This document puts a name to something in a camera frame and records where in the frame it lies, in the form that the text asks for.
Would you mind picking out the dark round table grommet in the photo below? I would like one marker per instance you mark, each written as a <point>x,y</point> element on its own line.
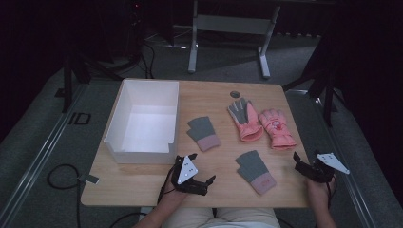
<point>235,94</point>

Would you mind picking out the dark device with red light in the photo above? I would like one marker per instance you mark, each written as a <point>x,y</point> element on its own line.
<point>137,19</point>

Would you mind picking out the grey metal desk frame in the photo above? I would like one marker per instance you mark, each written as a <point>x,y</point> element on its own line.
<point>233,24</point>

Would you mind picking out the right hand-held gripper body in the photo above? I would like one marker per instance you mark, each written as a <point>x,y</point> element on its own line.
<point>323,166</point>

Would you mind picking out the pink glove with red print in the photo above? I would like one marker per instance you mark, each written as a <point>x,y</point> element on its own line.
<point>277,128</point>

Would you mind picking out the pink glove with grey palm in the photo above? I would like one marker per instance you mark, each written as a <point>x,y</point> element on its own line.
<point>245,122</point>

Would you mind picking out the person's right hand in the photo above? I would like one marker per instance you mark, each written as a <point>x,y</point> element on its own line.
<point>318,193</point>

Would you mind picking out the person's legs in light trousers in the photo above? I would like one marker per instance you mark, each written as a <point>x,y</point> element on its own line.
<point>221,218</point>

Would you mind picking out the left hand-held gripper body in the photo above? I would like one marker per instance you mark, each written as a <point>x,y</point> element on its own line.
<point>187,172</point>

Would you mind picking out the metal floor rail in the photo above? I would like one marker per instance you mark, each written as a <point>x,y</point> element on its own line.
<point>355,196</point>
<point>38,158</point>

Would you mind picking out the grey tag on table edge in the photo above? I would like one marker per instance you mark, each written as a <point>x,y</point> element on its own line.
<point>90,179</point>

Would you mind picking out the black stand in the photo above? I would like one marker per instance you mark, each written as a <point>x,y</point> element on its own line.
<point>328,88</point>
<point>68,79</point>

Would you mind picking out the person's left hand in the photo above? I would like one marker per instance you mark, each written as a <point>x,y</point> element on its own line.
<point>171,196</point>

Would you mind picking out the white box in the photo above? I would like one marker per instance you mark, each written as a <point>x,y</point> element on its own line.
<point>149,126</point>

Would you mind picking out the grey glove with pink cuff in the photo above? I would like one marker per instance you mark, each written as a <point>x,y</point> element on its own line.
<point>202,129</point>
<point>255,169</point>

